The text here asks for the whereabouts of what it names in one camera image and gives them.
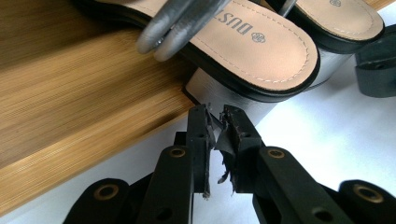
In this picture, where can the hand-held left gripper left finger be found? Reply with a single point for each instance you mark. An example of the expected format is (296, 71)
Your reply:
(177, 183)

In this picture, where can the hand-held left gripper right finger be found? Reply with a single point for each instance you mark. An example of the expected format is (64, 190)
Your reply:
(280, 186)

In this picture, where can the wooden three-tier shoe rack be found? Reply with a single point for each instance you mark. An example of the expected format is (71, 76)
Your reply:
(77, 93)

